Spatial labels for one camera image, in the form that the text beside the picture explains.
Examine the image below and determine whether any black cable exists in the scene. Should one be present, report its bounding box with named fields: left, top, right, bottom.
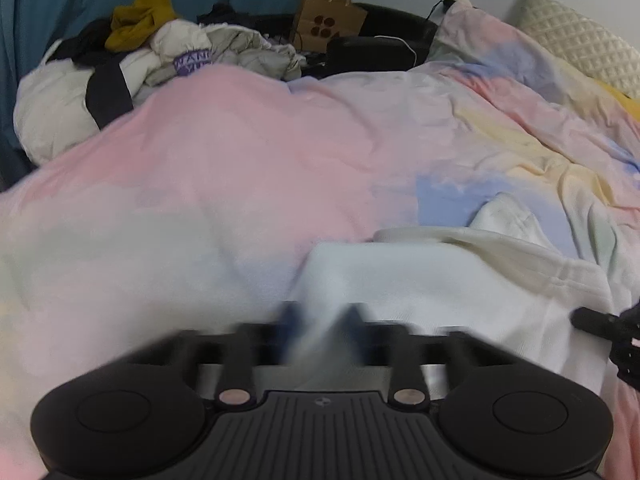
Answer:
left=425, top=0, right=457, bottom=24

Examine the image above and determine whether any white puffer jacket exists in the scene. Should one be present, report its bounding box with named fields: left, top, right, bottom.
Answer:
left=13, top=22, right=166, bottom=167

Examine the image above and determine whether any white sweatshirt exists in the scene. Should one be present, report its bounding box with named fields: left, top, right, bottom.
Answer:
left=287, top=194, right=623, bottom=403

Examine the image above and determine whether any black garment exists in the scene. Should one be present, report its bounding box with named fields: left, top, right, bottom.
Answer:
left=47, top=18, right=137, bottom=129

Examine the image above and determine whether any mustard yellow garment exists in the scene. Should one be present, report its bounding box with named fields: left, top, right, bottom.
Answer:
left=104, top=0, right=182, bottom=54

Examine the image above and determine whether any pastel tie-dye duvet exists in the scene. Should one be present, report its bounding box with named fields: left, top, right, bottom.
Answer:
left=0, top=0, right=640, bottom=480

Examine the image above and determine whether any black chair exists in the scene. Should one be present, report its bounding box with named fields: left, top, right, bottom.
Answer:
left=320, top=2, right=447, bottom=80

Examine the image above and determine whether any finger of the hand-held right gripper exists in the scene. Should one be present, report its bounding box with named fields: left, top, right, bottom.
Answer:
left=570, top=307, right=622, bottom=335

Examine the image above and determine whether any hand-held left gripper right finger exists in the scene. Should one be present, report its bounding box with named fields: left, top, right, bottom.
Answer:
left=340, top=301, right=482, bottom=407

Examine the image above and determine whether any yellow cloth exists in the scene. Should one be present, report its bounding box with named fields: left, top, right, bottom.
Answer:
left=595, top=79, right=640, bottom=123

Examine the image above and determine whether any white cable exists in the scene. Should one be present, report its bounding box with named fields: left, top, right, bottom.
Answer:
left=372, top=35, right=419, bottom=69

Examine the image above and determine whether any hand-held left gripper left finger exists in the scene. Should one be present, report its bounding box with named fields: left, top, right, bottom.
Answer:
left=167, top=301, right=307, bottom=407

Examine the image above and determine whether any grey jacket with purple print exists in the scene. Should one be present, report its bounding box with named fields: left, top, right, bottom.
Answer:
left=144, top=20, right=307, bottom=87

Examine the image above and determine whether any brown paper bag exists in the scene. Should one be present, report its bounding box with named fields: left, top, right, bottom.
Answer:
left=289, top=0, right=369, bottom=54

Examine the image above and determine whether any cream quilted pillow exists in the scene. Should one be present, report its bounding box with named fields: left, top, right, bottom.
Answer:
left=514, top=0, right=640, bottom=122

